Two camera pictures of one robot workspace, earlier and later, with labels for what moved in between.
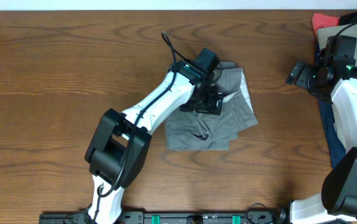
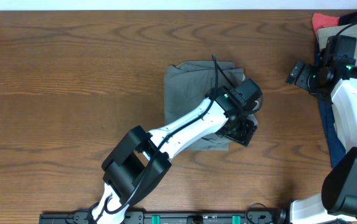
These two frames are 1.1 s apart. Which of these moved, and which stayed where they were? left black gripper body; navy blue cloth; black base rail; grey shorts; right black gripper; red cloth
Moved: grey shorts; left black gripper body
Stayed: red cloth; navy blue cloth; black base rail; right black gripper
